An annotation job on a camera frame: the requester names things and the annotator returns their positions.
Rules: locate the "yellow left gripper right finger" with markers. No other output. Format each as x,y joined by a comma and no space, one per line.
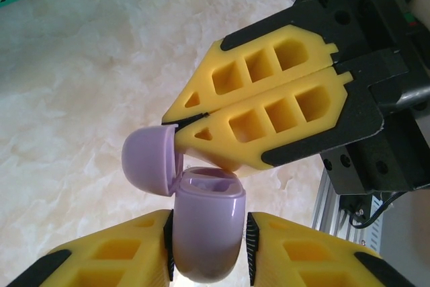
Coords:
302,256

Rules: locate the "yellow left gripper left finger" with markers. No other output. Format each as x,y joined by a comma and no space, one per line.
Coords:
111,250

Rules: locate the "purple earbud charging case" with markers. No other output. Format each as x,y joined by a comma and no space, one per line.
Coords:
208,219

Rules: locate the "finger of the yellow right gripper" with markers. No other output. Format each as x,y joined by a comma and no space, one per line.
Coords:
201,92
255,146

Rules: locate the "long aluminium mounting rail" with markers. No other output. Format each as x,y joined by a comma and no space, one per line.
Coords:
326,199

